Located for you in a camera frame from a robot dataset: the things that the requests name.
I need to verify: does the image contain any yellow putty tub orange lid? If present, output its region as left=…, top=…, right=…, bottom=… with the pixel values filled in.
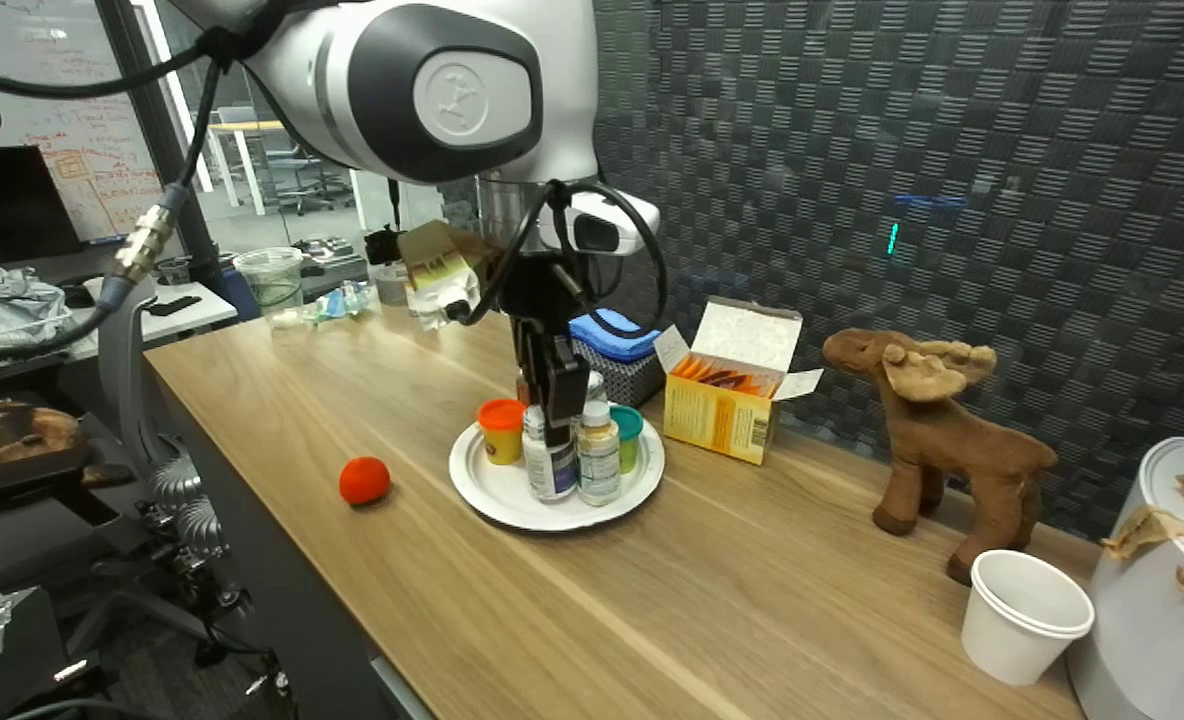
left=478, top=394, right=531, bottom=469

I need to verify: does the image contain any yellow cardboard box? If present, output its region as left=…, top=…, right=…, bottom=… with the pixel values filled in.
left=653, top=295, right=827, bottom=469

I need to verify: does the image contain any white bottle blue label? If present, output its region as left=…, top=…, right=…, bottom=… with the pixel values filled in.
left=522, top=403, right=586, bottom=508

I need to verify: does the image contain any cable with metal connector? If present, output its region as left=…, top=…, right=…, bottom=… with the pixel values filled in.
left=0, top=25, right=244, bottom=365

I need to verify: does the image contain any white paper cup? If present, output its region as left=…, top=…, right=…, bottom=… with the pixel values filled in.
left=962, top=547, right=1099, bottom=691

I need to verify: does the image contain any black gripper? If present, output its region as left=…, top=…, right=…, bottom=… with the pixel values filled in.
left=497, top=248, right=597, bottom=450

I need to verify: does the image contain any stained white bottle green label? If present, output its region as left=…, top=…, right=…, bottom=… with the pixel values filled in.
left=578, top=372, right=625, bottom=508

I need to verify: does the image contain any clear plastic container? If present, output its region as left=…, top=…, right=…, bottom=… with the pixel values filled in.
left=232, top=243, right=310, bottom=314

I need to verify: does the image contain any white paper plate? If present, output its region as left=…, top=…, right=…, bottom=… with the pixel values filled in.
left=443, top=403, right=668, bottom=535

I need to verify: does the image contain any orange ball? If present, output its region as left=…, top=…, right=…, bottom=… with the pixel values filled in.
left=335, top=457, right=397, bottom=511

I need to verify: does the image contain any green putty tub teal lid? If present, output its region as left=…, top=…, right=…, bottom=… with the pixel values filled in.
left=610, top=403, right=649, bottom=476

